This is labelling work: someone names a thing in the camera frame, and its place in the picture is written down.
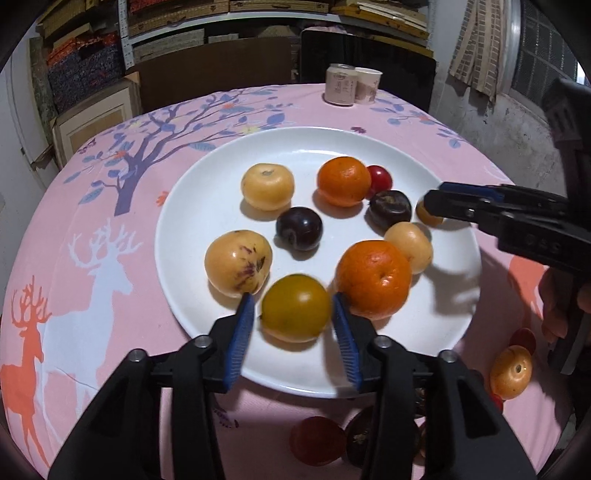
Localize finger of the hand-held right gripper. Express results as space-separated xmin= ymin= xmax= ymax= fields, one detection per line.
xmin=438 ymin=182 xmax=568 ymax=206
xmin=424 ymin=189 xmax=571 ymax=232

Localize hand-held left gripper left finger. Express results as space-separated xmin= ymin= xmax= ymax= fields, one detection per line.
xmin=48 ymin=293 xmax=256 ymax=480

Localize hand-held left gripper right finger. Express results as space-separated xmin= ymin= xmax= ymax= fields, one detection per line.
xmin=331 ymin=292 xmax=536 ymax=480

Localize small yellow-brown fruit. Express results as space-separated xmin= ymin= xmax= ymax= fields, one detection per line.
xmin=416 ymin=199 xmax=445 ymax=227

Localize pale yellow round fruit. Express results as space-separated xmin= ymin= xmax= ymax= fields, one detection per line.
xmin=384 ymin=222 xmax=434 ymax=275
xmin=241 ymin=163 xmax=295 ymax=212

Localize yellow-green round fruit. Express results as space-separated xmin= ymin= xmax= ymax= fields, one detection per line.
xmin=261 ymin=273 xmax=332 ymax=343

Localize dark mangosteen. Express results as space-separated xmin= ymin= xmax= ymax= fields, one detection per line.
xmin=368 ymin=190 xmax=413 ymax=233

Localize large orange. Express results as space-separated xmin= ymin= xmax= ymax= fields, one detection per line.
xmin=335 ymin=240 xmax=413 ymax=321

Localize speckled yellow melon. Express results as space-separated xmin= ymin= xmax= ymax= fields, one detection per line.
xmin=204 ymin=230 xmax=273 ymax=298

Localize small orange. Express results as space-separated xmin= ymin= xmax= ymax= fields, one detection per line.
xmin=317 ymin=156 xmax=372 ymax=208

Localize large dark plum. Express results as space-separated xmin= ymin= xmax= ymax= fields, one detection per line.
xmin=276 ymin=206 xmax=323 ymax=252

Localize white oval plate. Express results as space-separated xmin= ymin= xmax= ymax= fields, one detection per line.
xmin=154 ymin=126 xmax=483 ymax=398

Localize person's right hand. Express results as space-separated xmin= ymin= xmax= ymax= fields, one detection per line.
xmin=539 ymin=268 xmax=571 ymax=343

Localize dark water chestnut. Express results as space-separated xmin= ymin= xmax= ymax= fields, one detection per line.
xmin=345 ymin=406 xmax=377 ymax=469

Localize black chair back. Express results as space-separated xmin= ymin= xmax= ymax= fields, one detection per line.
xmin=299 ymin=27 xmax=437 ymax=112

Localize white paper cup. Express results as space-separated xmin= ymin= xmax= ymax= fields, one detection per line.
xmin=355 ymin=67 xmax=384 ymax=105

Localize brick pattern curtain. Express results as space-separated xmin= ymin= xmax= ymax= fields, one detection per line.
xmin=449 ymin=0 xmax=519 ymax=101

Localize barred window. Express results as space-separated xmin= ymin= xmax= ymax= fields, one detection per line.
xmin=507 ymin=0 xmax=583 ymax=108

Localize beige drink can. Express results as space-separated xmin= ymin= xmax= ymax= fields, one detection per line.
xmin=324 ymin=64 xmax=357 ymax=106

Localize pink deer print tablecloth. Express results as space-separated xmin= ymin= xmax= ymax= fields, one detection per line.
xmin=0 ymin=83 xmax=578 ymax=480

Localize stack of tan flat boxes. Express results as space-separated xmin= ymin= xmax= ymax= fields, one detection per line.
xmin=127 ymin=0 xmax=430 ymax=44

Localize blue patterned fabric boxes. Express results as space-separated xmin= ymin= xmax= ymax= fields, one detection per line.
xmin=45 ymin=33 xmax=126 ymax=112

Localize shelf of flat boxes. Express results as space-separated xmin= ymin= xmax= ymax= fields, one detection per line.
xmin=117 ymin=0 xmax=435 ymax=63

